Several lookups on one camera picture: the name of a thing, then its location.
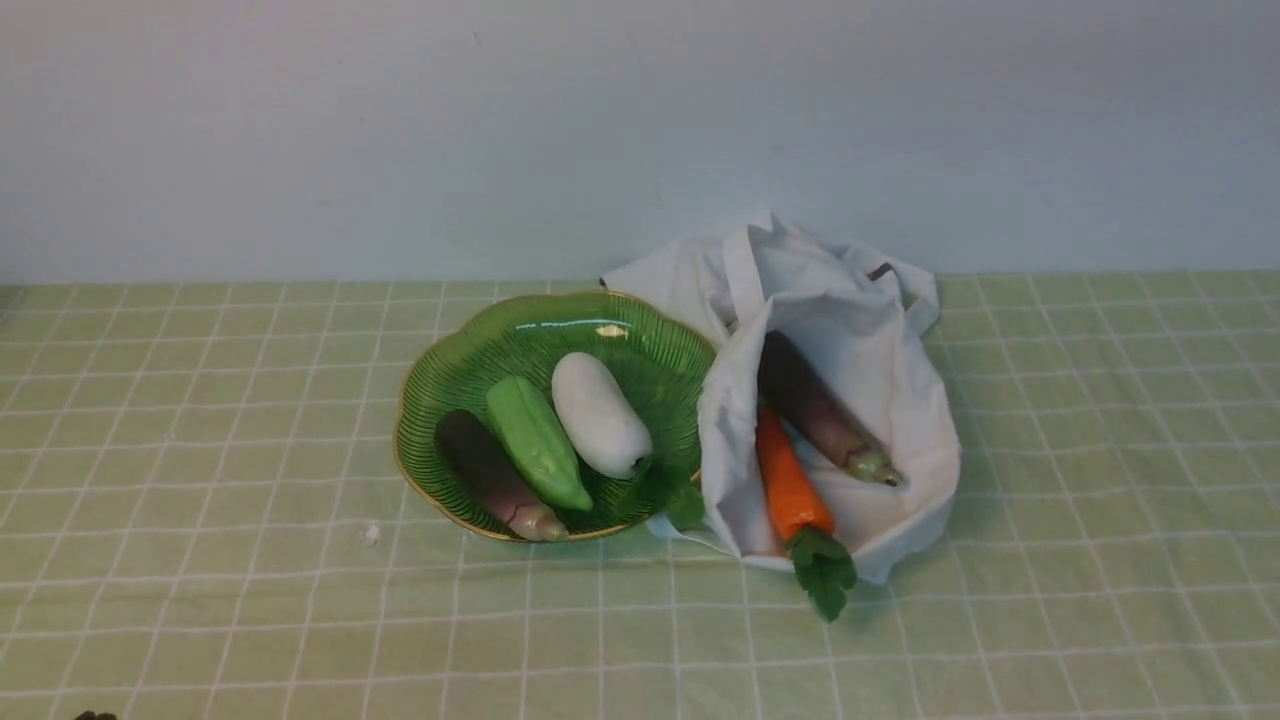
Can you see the green checked tablecloth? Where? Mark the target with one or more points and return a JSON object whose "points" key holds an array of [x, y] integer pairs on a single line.
{"points": [[203, 519]]}

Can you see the white radish with leaves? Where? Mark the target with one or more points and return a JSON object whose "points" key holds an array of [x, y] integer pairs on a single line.
{"points": [[612, 439]]}

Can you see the orange carrot with leaves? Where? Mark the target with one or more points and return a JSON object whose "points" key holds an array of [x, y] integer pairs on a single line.
{"points": [[802, 522]]}

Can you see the green glass leaf plate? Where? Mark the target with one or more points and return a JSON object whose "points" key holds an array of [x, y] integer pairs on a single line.
{"points": [[659, 363]]}

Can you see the white cloth bag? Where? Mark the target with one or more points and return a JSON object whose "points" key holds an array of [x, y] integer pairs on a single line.
{"points": [[858, 316]]}

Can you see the dark purple eggplant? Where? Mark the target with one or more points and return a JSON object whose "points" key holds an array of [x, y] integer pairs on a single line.
{"points": [[790, 384], [480, 464]]}

